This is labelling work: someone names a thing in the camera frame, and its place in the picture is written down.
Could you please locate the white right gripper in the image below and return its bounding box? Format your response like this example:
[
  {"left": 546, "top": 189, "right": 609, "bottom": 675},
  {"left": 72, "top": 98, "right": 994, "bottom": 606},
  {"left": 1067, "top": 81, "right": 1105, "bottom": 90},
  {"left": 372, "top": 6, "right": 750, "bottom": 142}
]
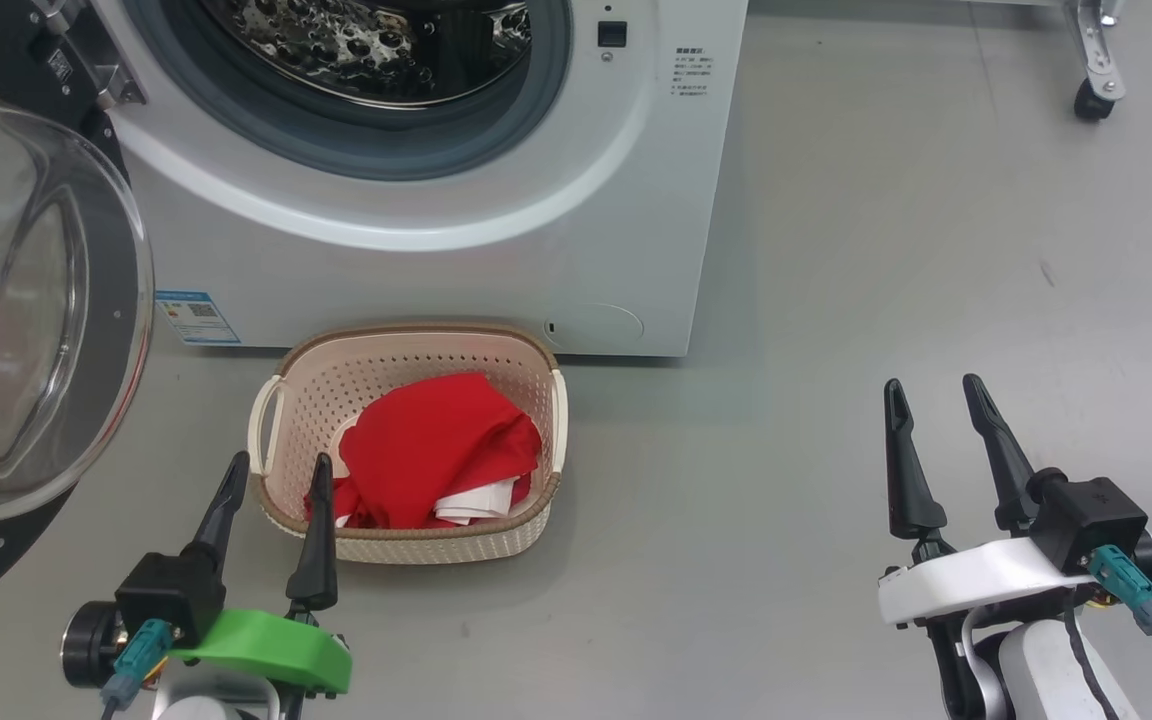
[{"left": 877, "top": 373, "right": 1089, "bottom": 629}]

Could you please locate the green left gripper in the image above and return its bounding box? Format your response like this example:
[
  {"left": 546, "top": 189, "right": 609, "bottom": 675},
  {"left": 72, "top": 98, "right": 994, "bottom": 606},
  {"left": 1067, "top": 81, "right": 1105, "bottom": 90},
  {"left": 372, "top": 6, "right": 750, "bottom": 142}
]
[{"left": 168, "top": 451, "right": 354, "bottom": 696}]

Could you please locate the red white garment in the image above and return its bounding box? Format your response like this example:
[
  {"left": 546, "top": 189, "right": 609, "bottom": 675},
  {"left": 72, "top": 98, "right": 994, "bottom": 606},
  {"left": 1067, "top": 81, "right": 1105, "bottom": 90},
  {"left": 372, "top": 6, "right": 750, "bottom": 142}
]
[
  {"left": 336, "top": 372, "right": 544, "bottom": 529},
  {"left": 304, "top": 470, "right": 377, "bottom": 529}
]

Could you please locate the black glass washing machine door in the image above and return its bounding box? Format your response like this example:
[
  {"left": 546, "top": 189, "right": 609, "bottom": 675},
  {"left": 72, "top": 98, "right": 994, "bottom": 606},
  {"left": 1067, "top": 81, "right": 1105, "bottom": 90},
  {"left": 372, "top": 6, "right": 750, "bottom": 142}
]
[{"left": 0, "top": 0, "right": 155, "bottom": 623}]

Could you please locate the cream perforated laundry basket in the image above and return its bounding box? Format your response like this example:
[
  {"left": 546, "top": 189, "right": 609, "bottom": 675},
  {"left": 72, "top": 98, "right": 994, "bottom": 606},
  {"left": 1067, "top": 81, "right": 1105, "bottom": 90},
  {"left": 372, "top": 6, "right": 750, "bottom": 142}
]
[{"left": 247, "top": 322, "right": 569, "bottom": 566}]

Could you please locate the white washing machine body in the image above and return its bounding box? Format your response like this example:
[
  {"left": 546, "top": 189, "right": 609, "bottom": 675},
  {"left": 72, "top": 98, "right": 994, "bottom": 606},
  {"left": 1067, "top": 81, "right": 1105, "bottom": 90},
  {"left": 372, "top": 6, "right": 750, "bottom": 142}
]
[{"left": 86, "top": 0, "right": 749, "bottom": 358}]

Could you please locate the grey rubber door gasket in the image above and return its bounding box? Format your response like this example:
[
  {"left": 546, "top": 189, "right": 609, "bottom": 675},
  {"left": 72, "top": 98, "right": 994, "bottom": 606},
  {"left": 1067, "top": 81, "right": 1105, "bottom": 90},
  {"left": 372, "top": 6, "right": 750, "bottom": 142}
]
[{"left": 121, "top": 0, "right": 574, "bottom": 182}]

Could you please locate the steel washing drum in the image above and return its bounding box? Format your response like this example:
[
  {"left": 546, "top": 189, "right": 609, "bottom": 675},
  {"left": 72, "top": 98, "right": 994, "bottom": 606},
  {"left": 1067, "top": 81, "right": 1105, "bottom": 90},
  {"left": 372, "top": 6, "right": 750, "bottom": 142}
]
[{"left": 198, "top": 0, "right": 534, "bottom": 109}]

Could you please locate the blue energy label sticker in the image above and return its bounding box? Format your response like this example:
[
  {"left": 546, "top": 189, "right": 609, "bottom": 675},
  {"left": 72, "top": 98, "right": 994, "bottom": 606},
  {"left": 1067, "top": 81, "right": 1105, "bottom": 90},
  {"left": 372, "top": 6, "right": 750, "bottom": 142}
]
[{"left": 155, "top": 290, "right": 242, "bottom": 347}]

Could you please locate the wheeled metal stand leg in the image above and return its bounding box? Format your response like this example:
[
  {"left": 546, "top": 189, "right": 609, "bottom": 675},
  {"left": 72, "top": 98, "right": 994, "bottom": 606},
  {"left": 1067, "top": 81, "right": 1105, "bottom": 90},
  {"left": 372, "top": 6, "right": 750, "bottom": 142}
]
[{"left": 966, "top": 0, "right": 1129, "bottom": 123}]

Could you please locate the small printed text sticker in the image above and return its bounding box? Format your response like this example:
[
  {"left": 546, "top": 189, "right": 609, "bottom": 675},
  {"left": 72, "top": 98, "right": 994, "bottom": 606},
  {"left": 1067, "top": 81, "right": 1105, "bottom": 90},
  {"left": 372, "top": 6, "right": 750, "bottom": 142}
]
[{"left": 674, "top": 45, "right": 720, "bottom": 109}]

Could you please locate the left camera cable teal plug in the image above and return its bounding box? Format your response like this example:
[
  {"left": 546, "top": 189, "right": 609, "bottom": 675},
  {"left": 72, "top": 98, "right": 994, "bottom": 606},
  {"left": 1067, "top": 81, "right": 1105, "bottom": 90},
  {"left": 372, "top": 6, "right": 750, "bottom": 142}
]
[{"left": 98, "top": 618, "right": 177, "bottom": 720}]

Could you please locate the twisted black right arm cable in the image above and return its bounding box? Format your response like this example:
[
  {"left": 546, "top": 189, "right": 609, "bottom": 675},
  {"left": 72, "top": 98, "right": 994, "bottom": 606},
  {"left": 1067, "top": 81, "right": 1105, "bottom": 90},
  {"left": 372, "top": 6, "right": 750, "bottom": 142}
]
[{"left": 1064, "top": 605, "right": 1127, "bottom": 720}]

